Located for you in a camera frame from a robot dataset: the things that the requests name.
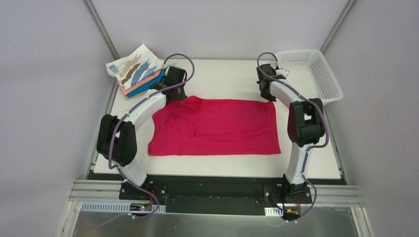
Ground tan folded shirt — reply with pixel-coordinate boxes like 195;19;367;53
125;91;147;100

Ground magenta t shirt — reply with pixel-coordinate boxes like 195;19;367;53
148;96;281;156

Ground pink folded shirt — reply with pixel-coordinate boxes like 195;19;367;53
120;70;161;95

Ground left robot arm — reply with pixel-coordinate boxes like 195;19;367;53
96;66;188;200

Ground left aluminium frame post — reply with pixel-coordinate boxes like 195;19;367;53
83;0;120;60

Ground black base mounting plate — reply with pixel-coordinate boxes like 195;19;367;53
86;170;320;217

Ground aluminium frame post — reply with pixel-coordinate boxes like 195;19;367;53
320;0;357;54
83;0;120;60

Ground white cable duct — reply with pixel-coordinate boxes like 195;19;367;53
81;201;166;214
264;207;284;217

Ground white plastic basket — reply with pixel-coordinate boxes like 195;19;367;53
275;49;343;105

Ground aluminium front rail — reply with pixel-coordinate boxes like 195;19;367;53
69;180;122;201

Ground right white cable duct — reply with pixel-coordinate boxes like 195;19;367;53
264;207;284;217

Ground right aluminium frame post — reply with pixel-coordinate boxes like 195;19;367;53
320;0;357;54

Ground left white cable duct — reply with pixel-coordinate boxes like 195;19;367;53
81;201;166;214

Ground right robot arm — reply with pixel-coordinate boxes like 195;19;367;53
256;64;327;202

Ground blue folded shirt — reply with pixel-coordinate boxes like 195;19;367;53
126;70;166;97

